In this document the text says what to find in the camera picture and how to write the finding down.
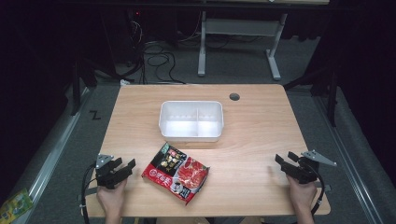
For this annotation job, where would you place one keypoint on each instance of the white plug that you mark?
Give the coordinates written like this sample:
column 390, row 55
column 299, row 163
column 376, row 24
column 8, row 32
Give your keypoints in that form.
column 124, row 82

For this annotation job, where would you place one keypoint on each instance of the green and yellow packet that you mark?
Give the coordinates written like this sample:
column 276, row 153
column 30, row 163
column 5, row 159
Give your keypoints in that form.
column 14, row 207

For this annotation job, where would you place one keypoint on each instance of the person's right hand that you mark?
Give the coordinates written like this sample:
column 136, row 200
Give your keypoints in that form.
column 302, row 194

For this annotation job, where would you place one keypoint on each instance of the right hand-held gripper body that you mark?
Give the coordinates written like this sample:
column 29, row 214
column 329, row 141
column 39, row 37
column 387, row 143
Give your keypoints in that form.
column 303, row 172

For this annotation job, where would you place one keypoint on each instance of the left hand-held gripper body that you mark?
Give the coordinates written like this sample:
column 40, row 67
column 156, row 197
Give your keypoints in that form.
column 106, row 177

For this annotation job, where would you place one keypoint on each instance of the grey metal desk frame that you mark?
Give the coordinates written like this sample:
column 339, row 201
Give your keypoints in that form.
column 239, row 26

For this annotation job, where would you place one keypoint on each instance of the person's left hand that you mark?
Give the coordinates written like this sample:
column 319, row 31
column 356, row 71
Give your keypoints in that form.
column 111, row 199

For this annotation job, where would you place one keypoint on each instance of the silver metal floor rail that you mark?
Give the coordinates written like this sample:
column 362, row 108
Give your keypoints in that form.
column 348, row 155
column 49, row 155

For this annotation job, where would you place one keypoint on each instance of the red and black food packet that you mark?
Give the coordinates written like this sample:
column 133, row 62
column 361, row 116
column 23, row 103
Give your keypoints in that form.
column 176, row 172

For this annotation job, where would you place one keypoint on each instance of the black metal stand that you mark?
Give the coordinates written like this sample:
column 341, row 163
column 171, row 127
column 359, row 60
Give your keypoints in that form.
column 75, row 90
column 332, row 99

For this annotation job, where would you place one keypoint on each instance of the white divided plastic container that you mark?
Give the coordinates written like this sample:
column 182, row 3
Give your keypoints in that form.
column 190, row 127

